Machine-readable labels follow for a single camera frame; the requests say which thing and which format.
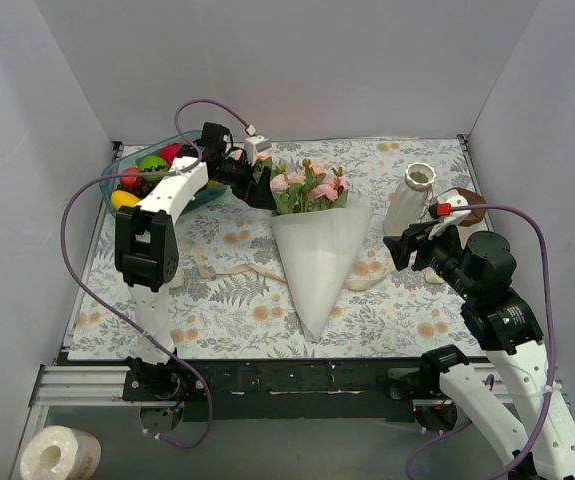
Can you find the pale pink rose stem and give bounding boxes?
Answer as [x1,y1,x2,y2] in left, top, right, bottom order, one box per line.
[270,159,318,216]

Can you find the peach rose stem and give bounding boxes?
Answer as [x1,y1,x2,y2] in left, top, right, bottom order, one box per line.
[254,151,273,172]

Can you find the cream ribbon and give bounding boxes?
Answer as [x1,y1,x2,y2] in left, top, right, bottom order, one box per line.
[192,244,392,292]

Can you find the white wrapping paper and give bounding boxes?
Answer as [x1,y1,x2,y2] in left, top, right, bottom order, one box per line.
[271,201,372,343]

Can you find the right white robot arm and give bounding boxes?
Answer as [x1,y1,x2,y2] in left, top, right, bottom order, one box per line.
[383,222,575,479]

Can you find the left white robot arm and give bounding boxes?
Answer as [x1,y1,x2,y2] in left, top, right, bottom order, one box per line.
[114,122,275,400]

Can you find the white ribbed vase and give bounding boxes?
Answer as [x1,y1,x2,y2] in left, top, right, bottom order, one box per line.
[383,162,436,236]

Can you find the jar with brown lid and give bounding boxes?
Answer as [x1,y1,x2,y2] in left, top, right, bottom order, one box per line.
[454,187,488,226]

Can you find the red dragon fruit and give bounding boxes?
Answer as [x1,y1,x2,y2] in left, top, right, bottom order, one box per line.
[158,142,183,166]

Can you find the green apple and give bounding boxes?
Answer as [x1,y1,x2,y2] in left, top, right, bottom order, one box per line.
[138,155,169,184]

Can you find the dark red grapes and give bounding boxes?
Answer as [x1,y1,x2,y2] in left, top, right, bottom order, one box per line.
[116,181,157,199]

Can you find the red apple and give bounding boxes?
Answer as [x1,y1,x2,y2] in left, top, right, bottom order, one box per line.
[119,167,141,188]

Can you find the floral table mat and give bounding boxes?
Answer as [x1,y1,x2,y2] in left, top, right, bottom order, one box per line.
[69,138,511,360]

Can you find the yellow mango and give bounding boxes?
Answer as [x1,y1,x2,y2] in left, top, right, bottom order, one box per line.
[110,190,140,211]

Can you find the teal plastic fruit basket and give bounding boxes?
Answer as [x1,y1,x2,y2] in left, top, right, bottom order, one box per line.
[98,135,227,217]

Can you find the white tissue roll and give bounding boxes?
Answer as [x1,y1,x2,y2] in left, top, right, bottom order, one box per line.
[20,425,102,480]

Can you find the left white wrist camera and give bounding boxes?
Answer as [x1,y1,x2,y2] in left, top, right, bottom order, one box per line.
[244,125,272,166]

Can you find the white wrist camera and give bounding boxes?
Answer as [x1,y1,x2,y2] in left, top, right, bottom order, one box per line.
[244,125,272,166]
[428,189,471,239]

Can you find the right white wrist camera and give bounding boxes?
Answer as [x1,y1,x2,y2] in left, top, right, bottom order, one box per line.
[428,189,471,239]

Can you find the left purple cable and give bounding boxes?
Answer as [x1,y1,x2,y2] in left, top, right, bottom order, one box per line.
[60,98,258,450]

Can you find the purple cable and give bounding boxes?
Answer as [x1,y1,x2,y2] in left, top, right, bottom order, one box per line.
[60,98,258,450]
[404,203,553,480]

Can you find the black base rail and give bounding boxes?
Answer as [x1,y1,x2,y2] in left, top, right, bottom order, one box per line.
[122,358,458,430]

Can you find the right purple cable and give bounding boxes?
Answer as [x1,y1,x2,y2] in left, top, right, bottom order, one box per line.
[404,203,553,480]

